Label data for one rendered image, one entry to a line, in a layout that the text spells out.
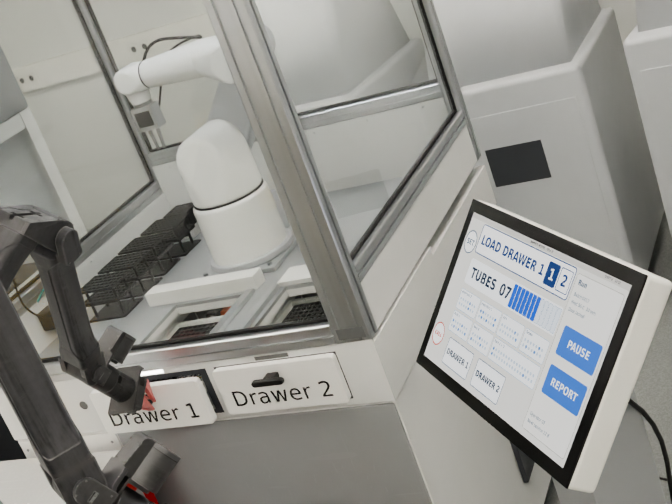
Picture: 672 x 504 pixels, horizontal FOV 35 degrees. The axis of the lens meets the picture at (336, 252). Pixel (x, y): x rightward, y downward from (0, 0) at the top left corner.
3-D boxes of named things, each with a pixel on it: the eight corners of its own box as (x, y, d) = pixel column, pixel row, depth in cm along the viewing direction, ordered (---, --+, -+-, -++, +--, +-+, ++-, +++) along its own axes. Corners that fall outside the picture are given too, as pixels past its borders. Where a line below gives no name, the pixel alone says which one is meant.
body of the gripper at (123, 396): (146, 368, 226) (124, 354, 221) (138, 414, 221) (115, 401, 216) (121, 371, 229) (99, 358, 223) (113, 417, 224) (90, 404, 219)
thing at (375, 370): (395, 400, 217) (372, 339, 212) (14, 440, 262) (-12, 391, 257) (496, 203, 295) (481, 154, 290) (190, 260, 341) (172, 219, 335)
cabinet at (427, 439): (510, 695, 244) (400, 401, 216) (144, 685, 290) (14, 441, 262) (575, 441, 322) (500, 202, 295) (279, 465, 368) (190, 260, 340)
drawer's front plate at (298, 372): (349, 402, 219) (331, 356, 215) (229, 415, 232) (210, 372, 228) (352, 397, 220) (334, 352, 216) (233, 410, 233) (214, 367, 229)
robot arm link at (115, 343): (56, 361, 211) (91, 379, 208) (87, 309, 213) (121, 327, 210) (83, 376, 222) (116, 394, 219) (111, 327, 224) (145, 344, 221)
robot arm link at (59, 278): (6, 219, 182) (57, 243, 178) (30, 198, 185) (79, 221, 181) (55, 373, 213) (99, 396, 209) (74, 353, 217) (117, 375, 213)
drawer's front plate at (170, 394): (214, 423, 230) (195, 380, 227) (107, 434, 243) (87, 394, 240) (218, 418, 232) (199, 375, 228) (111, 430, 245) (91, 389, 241)
